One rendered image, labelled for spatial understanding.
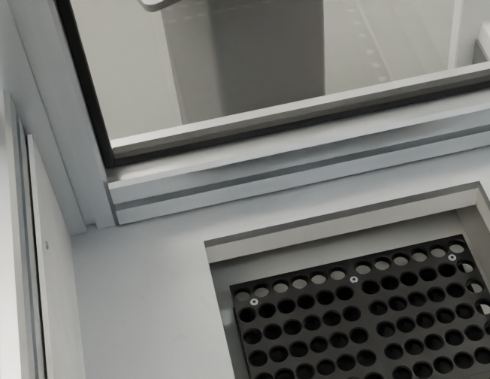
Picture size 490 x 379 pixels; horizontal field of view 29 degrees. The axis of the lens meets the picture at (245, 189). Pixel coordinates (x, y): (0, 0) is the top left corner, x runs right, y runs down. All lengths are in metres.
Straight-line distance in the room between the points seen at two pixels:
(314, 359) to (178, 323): 0.10
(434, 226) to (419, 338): 0.16
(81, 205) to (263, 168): 0.13
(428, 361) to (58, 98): 0.30
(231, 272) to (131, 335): 0.17
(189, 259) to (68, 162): 0.10
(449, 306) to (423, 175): 0.09
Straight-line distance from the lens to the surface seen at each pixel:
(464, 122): 0.68
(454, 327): 0.67
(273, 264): 0.77
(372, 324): 0.66
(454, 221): 0.80
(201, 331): 0.61
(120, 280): 0.65
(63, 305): 0.58
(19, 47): 0.56
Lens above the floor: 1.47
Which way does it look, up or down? 50 degrees down
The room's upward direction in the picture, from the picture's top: 7 degrees counter-clockwise
